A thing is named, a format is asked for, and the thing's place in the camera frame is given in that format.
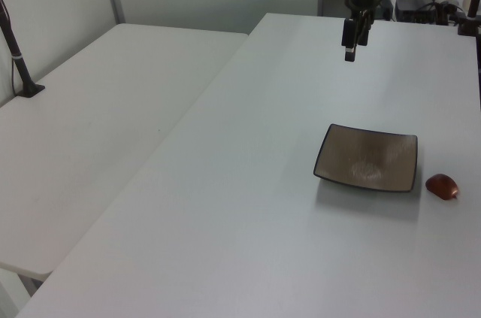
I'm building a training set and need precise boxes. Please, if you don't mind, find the small round red-brown food item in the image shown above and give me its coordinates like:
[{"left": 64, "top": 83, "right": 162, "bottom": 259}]
[{"left": 425, "top": 173, "right": 460, "bottom": 201}]

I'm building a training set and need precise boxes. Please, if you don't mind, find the square brown ceramic plate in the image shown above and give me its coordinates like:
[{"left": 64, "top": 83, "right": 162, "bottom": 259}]
[{"left": 313, "top": 123, "right": 419, "bottom": 194}]

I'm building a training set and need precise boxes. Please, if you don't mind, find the black electronics box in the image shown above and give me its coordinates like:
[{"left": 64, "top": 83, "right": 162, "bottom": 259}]
[{"left": 394, "top": 0, "right": 440, "bottom": 24}]

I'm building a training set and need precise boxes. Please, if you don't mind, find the black clamp mount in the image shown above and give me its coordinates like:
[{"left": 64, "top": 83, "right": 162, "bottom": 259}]
[{"left": 447, "top": 5, "right": 481, "bottom": 37}]

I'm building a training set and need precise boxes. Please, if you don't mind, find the black camera stand pole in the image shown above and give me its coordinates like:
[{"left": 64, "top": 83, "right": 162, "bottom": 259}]
[{"left": 0, "top": 0, "right": 46, "bottom": 99}]

